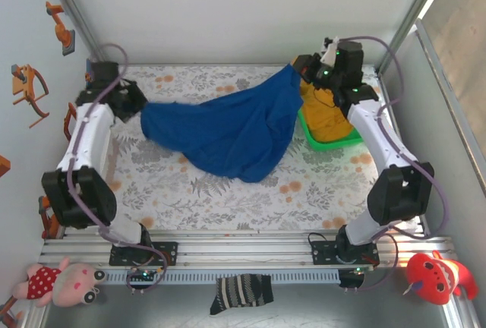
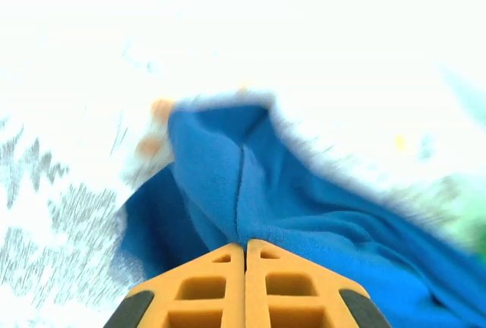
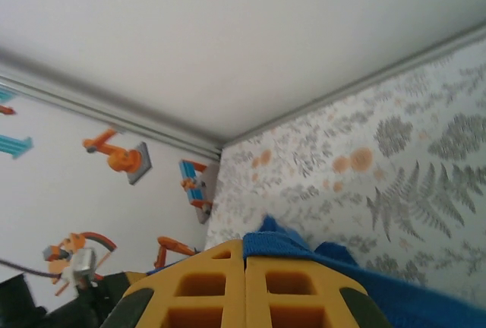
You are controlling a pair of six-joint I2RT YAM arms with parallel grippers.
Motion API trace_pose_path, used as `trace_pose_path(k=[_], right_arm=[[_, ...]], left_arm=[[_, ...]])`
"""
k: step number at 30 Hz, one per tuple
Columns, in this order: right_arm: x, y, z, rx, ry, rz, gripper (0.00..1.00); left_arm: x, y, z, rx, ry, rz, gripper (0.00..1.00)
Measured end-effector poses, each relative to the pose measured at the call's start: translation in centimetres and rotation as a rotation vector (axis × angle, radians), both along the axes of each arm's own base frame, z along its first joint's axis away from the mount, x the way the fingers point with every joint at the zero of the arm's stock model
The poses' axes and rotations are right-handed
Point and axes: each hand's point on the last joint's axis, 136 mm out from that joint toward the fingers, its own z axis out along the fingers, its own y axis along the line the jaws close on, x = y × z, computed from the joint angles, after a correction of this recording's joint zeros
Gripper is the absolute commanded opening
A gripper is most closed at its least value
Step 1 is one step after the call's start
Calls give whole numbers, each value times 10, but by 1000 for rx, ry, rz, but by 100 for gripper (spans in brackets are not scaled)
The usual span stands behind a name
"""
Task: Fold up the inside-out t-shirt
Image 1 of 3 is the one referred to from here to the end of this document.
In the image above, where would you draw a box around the blue t-shirt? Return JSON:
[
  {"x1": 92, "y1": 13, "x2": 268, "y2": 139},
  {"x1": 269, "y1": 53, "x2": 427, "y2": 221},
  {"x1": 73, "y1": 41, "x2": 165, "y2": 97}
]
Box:
[{"x1": 140, "y1": 62, "x2": 305, "y2": 184}]

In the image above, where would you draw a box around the yellow garment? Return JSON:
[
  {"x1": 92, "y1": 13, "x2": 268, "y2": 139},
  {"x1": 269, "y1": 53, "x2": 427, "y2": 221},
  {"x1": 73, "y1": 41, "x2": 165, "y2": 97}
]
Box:
[{"x1": 299, "y1": 77, "x2": 356, "y2": 143}]

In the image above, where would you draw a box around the green plastic basket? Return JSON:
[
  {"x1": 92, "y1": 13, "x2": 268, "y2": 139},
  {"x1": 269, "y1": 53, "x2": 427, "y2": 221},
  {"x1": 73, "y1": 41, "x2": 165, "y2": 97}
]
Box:
[{"x1": 298, "y1": 62, "x2": 364, "y2": 152}]

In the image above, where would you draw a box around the floral print table mat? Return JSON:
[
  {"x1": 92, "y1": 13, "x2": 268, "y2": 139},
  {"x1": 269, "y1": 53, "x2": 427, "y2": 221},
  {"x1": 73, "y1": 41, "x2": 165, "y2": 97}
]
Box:
[{"x1": 74, "y1": 64, "x2": 418, "y2": 231}]

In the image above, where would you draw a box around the pink plush pig toy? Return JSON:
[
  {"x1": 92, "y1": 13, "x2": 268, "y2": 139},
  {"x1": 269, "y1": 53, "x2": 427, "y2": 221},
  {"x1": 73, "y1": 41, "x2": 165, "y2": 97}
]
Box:
[{"x1": 10, "y1": 255, "x2": 108, "y2": 308}]

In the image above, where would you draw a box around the black striped sock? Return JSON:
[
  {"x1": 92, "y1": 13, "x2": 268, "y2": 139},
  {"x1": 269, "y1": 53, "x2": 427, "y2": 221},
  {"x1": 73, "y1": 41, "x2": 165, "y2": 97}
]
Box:
[{"x1": 210, "y1": 273, "x2": 274, "y2": 317}]

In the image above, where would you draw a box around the red plush monster toy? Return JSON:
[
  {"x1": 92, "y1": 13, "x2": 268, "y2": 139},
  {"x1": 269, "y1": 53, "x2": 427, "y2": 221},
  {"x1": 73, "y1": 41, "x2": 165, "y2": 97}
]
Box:
[{"x1": 402, "y1": 250, "x2": 479, "y2": 306}]

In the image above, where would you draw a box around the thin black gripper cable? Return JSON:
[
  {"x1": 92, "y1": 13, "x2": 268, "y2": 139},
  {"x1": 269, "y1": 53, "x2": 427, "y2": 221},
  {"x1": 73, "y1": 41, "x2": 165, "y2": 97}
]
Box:
[{"x1": 314, "y1": 88, "x2": 337, "y2": 109}]

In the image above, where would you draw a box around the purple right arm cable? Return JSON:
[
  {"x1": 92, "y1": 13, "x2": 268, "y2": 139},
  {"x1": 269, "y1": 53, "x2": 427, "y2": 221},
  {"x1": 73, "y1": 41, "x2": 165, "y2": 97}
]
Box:
[{"x1": 339, "y1": 35, "x2": 451, "y2": 292}]

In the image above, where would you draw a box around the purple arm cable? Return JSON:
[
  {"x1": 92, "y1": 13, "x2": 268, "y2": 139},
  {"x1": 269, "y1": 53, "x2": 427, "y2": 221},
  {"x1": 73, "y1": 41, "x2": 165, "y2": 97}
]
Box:
[
  {"x1": 339, "y1": 35, "x2": 451, "y2": 292},
  {"x1": 67, "y1": 43, "x2": 170, "y2": 294}
]

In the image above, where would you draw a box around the orange curved wall sticker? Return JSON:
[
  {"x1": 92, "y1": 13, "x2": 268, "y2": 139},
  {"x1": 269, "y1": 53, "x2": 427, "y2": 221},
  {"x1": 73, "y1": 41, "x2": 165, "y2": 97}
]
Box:
[{"x1": 62, "y1": 102, "x2": 79, "y2": 143}]

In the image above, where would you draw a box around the aluminium frame post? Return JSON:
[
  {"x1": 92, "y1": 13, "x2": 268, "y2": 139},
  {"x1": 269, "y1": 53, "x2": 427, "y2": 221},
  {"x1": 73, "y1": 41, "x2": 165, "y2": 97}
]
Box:
[
  {"x1": 39, "y1": 0, "x2": 114, "y2": 78},
  {"x1": 377, "y1": 0, "x2": 456, "y2": 74}
]

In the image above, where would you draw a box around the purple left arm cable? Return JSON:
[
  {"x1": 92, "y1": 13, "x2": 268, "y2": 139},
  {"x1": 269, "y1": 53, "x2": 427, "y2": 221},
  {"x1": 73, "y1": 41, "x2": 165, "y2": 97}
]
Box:
[{"x1": 67, "y1": 43, "x2": 170, "y2": 294}]

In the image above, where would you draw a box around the orange machine wall sticker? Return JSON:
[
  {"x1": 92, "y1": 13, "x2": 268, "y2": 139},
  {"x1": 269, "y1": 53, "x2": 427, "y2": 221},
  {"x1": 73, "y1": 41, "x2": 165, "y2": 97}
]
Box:
[{"x1": 10, "y1": 64, "x2": 50, "y2": 129}]

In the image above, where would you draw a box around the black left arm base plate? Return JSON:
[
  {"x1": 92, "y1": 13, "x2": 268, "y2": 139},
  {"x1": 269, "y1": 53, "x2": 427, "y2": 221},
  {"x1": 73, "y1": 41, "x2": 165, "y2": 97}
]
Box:
[{"x1": 109, "y1": 240, "x2": 179, "y2": 267}]

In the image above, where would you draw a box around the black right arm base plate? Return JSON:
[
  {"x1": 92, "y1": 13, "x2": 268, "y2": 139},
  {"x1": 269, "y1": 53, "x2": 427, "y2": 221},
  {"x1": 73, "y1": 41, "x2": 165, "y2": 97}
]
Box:
[{"x1": 310, "y1": 240, "x2": 380, "y2": 267}]

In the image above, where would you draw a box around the white slotted cable duct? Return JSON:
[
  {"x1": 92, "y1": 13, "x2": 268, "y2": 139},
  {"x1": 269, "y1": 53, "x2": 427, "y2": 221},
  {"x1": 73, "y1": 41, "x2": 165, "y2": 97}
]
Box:
[{"x1": 102, "y1": 269, "x2": 341, "y2": 285}]

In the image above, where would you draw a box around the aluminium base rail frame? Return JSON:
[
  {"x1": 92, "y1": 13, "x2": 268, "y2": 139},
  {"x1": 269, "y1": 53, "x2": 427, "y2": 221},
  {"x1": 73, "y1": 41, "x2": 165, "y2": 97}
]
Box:
[{"x1": 37, "y1": 229, "x2": 456, "y2": 268}]

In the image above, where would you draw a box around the orange bar wall sticker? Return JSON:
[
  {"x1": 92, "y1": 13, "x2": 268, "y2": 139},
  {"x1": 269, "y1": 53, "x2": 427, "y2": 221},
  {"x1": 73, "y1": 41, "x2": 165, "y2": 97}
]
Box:
[{"x1": 0, "y1": 295, "x2": 24, "y2": 325}]

